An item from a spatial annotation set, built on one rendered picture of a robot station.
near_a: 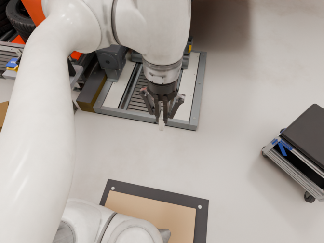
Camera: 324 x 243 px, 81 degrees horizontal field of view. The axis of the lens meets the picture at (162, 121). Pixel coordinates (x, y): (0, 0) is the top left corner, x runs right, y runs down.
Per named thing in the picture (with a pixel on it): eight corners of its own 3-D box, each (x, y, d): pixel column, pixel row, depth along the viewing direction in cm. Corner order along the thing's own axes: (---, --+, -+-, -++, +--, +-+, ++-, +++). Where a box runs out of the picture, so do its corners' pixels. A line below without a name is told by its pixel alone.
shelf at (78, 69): (84, 69, 118) (82, 65, 116) (71, 89, 109) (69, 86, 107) (21, 60, 123) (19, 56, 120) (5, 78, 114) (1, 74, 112)
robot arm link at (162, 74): (178, 69, 38) (176, 90, 43) (186, 44, 43) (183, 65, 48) (135, 62, 39) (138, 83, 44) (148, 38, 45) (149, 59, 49)
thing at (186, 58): (192, 44, 185) (193, 35, 176) (187, 70, 166) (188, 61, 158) (142, 37, 190) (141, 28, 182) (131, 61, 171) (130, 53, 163)
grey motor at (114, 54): (139, 53, 178) (134, 16, 148) (125, 87, 156) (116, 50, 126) (120, 51, 180) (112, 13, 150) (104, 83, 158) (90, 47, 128)
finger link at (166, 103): (165, 85, 52) (170, 86, 52) (165, 111, 61) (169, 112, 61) (161, 95, 50) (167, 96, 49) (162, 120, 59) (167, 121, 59)
